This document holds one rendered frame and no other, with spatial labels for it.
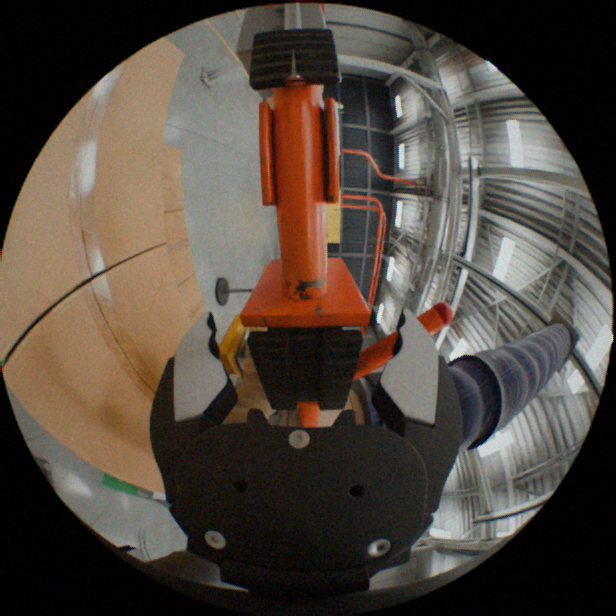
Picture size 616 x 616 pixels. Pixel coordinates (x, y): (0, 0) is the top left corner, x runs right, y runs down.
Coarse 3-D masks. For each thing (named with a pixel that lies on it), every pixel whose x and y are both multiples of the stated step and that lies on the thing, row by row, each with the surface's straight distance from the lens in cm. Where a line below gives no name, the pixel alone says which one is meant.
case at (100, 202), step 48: (144, 48) 60; (96, 96) 44; (144, 96) 51; (48, 144) 37; (96, 144) 39; (144, 144) 45; (48, 192) 33; (96, 192) 35; (144, 192) 41; (48, 240) 31; (96, 240) 33; (144, 240) 39; (0, 288) 31; (48, 288) 30; (0, 336) 31
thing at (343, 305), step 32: (256, 288) 10; (352, 288) 10; (256, 320) 8; (288, 320) 8; (320, 320) 8; (352, 320) 8; (256, 352) 8; (288, 352) 8; (320, 352) 9; (352, 352) 8; (288, 384) 10; (320, 384) 10
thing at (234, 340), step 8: (240, 320) 30; (232, 328) 29; (240, 328) 29; (248, 328) 33; (224, 336) 28; (232, 336) 27; (240, 336) 29; (224, 344) 26; (232, 344) 27; (240, 344) 29; (224, 352) 25; (232, 352) 27; (240, 352) 28; (224, 360) 26; (232, 360) 27; (240, 360) 28; (232, 368) 27; (240, 368) 29; (240, 376) 30
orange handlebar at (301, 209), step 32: (288, 96) 9; (320, 96) 10; (288, 128) 8; (320, 128) 8; (288, 160) 8; (320, 160) 8; (288, 192) 7; (320, 192) 8; (288, 224) 7; (320, 224) 8; (288, 256) 8; (320, 256) 8; (288, 288) 8; (320, 288) 8
